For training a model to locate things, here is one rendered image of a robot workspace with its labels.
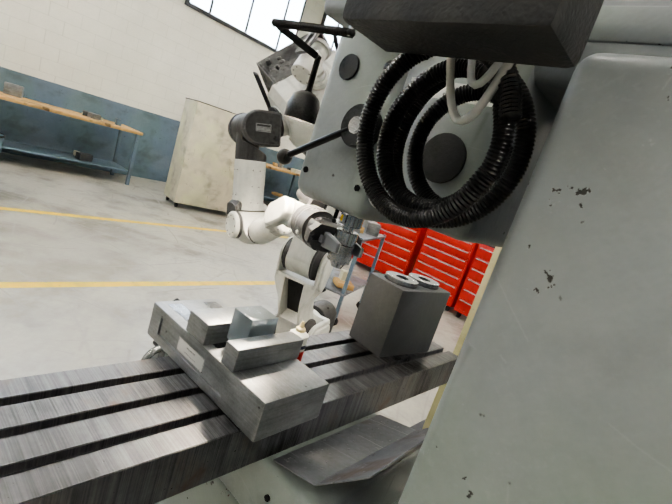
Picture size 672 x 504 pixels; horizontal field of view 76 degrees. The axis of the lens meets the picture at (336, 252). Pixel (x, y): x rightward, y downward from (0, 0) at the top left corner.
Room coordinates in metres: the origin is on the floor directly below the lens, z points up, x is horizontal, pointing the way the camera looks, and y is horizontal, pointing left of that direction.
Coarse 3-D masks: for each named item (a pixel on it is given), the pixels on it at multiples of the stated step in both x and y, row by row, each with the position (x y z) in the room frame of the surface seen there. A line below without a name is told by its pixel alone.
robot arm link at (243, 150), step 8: (232, 120) 1.30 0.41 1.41; (240, 120) 1.23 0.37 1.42; (232, 128) 1.28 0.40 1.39; (240, 128) 1.22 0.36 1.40; (240, 136) 1.22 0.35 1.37; (240, 144) 1.22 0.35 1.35; (248, 144) 1.22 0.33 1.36; (240, 152) 1.22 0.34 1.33; (248, 152) 1.22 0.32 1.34; (256, 152) 1.22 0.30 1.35; (256, 160) 1.22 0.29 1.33; (264, 160) 1.25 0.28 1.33
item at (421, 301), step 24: (384, 288) 1.06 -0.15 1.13; (408, 288) 1.06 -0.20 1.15; (432, 288) 1.14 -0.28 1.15; (360, 312) 1.10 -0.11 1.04; (384, 312) 1.05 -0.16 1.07; (408, 312) 1.06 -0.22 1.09; (432, 312) 1.14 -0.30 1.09; (360, 336) 1.08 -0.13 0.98; (384, 336) 1.03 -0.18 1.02; (408, 336) 1.09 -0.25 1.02; (432, 336) 1.17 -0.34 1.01
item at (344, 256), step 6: (336, 234) 0.84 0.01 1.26; (342, 240) 0.83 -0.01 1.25; (348, 240) 0.83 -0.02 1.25; (354, 240) 0.84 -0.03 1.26; (342, 246) 0.83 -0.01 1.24; (348, 246) 0.83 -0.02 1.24; (354, 246) 0.84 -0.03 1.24; (330, 252) 0.84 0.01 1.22; (342, 252) 0.83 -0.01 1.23; (348, 252) 0.83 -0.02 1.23; (330, 258) 0.83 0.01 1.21; (336, 258) 0.83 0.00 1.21; (342, 258) 0.83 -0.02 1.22; (348, 258) 0.84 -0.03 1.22; (342, 264) 0.83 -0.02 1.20; (348, 264) 0.84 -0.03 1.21
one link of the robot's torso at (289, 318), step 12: (324, 264) 1.53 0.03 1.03; (276, 276) 1.59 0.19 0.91; (288, 276) 1.57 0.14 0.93; (300, 276) 1.62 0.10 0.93; (324, 276) 1.54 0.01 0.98; (276, 288) 1.59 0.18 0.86; (288, 288) 1.62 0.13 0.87; (300, 288) 1.59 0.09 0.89; (312, 288) 1.53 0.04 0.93; (288, 300) 1.65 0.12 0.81; (300, 300) 1.55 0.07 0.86; (312, 300) 1.60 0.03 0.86; (288, 312) 1.65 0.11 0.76; (300, 312) 1.57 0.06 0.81; (312, 312) 1.69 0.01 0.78; (288, 324) 1.62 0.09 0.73; (312, 324) 1.67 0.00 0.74
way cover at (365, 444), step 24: (360, 432) 0.79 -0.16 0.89; (384, 432) 0.81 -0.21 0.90; (408, 432) 0.82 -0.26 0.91; (288, 456) 0.66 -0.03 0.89; (312, 456) 0.67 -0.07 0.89; (336, 456) 0.68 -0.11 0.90; (360, 456) 0.70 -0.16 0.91; (384, 456) 0.65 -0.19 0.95; (312, 480) 0.60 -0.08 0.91; (336, 480) 0.58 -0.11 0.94
